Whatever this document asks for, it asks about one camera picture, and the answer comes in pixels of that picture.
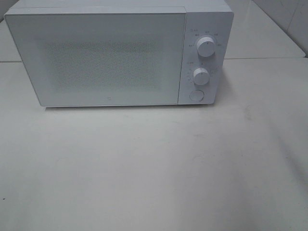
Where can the white microwave door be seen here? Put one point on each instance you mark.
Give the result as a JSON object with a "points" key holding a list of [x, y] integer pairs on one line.
{"points": [[99, 60]]}

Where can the white microwave oven body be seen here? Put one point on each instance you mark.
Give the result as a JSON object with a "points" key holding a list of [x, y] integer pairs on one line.
{"points": [[202, 17]]}

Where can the white round knob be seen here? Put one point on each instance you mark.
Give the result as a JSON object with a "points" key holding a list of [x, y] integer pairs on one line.
{"points": [[206, 46], [201, 76]]}

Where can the white round door button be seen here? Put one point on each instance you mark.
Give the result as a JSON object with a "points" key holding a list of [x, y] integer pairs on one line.
{"points": [[197, 96]]}

